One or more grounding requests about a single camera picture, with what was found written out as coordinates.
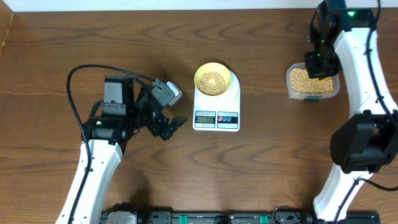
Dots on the clear plastic container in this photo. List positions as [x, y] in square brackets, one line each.
[303, 96]

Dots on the white digital kitchen scale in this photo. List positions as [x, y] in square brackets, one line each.
[218, 113]

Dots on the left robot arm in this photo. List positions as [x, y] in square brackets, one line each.
[128, 105]

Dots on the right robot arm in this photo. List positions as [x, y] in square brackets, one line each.
[345, 40]

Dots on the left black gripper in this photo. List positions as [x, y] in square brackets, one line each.
[170, 127]

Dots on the yellow measuring scoop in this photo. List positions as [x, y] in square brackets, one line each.
[324, 80]

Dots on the pale yellow plastic bowl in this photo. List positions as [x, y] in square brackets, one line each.
[213, 67]

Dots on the soybeans in bowl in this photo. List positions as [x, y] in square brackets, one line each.
[212, 83]

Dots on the soybeans pile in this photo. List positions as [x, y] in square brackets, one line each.
[302, 83]

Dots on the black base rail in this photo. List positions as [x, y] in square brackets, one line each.
[128, 213]

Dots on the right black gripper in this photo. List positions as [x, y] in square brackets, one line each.
[314, 71]

